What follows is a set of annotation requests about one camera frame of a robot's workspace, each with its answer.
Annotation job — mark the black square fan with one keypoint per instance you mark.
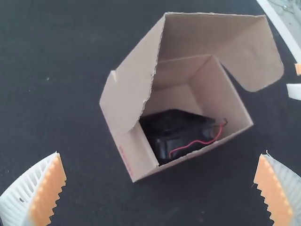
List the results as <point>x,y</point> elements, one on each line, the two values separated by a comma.
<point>169,136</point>

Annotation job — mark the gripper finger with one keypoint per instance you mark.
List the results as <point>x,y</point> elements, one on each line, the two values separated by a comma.
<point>295,91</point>
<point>298,69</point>
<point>277,193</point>
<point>28,195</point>

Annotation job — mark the black mat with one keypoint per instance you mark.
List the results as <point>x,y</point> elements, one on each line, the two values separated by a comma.
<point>47,70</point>

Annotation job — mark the cardboard box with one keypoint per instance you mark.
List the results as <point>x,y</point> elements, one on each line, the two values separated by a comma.
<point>211,42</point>

